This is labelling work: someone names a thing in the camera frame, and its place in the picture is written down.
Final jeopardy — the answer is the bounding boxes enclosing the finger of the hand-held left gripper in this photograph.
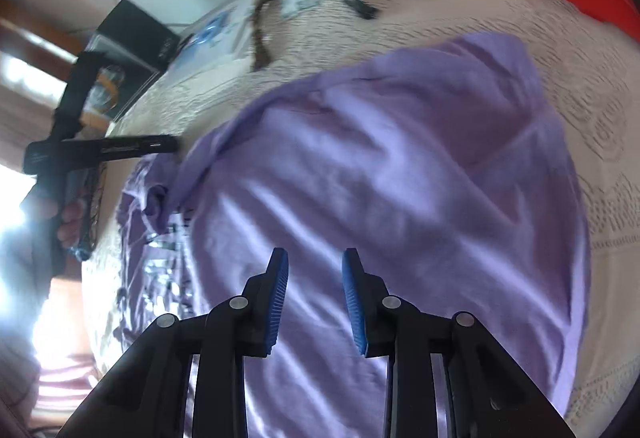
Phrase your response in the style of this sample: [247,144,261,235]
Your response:
[100,134,181,165]

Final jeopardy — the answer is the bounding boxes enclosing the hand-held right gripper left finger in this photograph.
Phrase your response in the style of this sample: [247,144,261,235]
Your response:
[55,248,290,438]

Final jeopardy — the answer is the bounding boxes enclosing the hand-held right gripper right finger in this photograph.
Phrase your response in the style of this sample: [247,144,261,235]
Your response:
[341,248,576,438]

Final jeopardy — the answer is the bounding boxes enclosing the purple printed shirt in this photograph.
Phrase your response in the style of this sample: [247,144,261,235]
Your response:
[116,32,592,438]

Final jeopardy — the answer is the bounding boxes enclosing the person's left hand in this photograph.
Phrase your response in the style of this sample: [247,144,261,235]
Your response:
[56,198,87,250]

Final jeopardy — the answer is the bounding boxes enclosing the clear plastic container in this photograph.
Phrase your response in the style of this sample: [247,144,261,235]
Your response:
[82,63,151,125]

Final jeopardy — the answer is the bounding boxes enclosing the wooden furniture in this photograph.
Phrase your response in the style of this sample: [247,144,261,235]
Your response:
[0,0,83,69]

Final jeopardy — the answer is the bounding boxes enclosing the black box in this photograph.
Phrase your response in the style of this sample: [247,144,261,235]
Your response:
[92,0,181,72]

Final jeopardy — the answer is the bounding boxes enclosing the person's striped clothing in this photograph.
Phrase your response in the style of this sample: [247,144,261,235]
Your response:
[27,350,103,421]

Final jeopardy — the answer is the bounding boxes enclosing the beige textured bedspread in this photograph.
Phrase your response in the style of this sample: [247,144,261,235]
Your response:
[80,0,640,438]

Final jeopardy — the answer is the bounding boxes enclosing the brown strap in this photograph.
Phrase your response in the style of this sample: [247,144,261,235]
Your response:
[248,0,281,72]

